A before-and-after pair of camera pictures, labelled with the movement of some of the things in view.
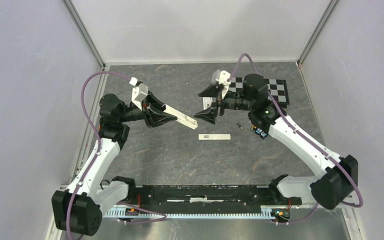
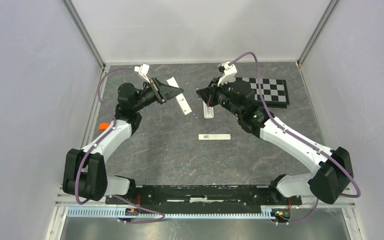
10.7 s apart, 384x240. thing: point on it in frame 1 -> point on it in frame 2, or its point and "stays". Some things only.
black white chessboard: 277,88 stays
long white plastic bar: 181,117 -> 181,99
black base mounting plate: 207,197 stays
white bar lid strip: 214,136 stays
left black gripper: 152,118 -> 163,92
